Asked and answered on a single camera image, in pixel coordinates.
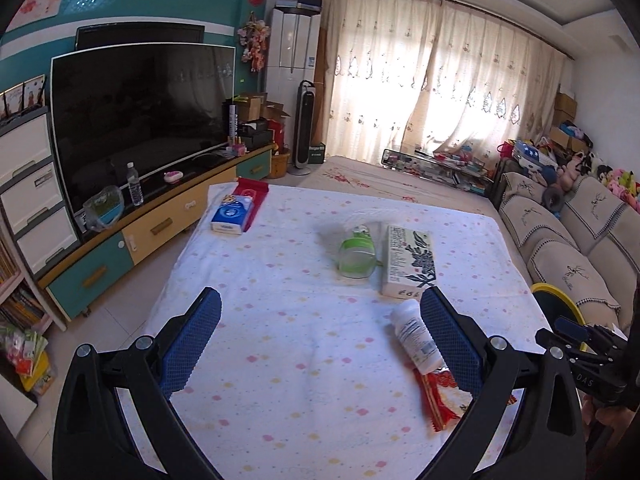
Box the standing photo frame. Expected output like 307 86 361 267
0 74 47 120

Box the stack of cardboard boxes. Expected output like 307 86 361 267
550 92 586 156

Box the open cardboard box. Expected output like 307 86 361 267
260 102 291 123
235 92 268 123

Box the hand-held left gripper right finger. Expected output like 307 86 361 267
415 287 588 480

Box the blue tissue pack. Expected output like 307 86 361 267
210 195 256 235

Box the white board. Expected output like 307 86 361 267
0 375 38 441

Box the white plastic bottle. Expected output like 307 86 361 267
390 299 446 376

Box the clear plastic bag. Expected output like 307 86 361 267
82 185 125 233

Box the white floral print carton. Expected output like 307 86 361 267
381 225 437 300

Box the black box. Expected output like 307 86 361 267
237 119 273 148

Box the black yellow rimmed trash bin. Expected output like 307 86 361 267
530 282 591 351

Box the small black television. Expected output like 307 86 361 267
75 22 206 52

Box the red snack wrapper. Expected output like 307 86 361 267
412 367 518 433

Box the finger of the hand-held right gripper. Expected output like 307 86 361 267
552 316 601 346
535 327 581 361

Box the dotted white tablecloth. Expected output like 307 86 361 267
125 182 551 480

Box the white plastic drawer cabinet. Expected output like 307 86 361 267
0 107 83 281

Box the clutter of books and toys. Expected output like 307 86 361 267
415 145 493 193

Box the cartoon wall poster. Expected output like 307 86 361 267
10 0 71 28

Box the clear water bottle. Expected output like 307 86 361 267
126 162 144 207

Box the red packet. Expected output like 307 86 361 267
232 177 271 233

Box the white embroidered curtain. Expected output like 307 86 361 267
320 0 568 181

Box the white standing air conditioner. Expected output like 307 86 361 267
265 6 322 158

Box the glass coffee table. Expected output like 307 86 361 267
382 147 493 196

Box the blue star print bag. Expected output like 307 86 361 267
515 140 556 171

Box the large curved television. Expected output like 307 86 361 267
50 42 237 233

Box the beige sofa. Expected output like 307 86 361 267
492 172 640 341

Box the bookshelf with books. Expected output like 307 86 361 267
0 232 56 396

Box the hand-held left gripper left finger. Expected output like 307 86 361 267
52 287 223 480

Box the black tower fan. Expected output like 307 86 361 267
295 80 318 177

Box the green spray bottle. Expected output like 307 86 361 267
337 225 378 280

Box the pile of plush toys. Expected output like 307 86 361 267
585 152 640 211

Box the person's right hand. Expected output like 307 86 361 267
580 395 633 461

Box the teal and yellow television stand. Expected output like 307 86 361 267
37 142 276 321

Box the red bag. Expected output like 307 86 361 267
267 120 288 153

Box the hanging flower decoration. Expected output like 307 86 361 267
237 20 271 73

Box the rolled bamboo mat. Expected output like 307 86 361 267
316 27 331 146

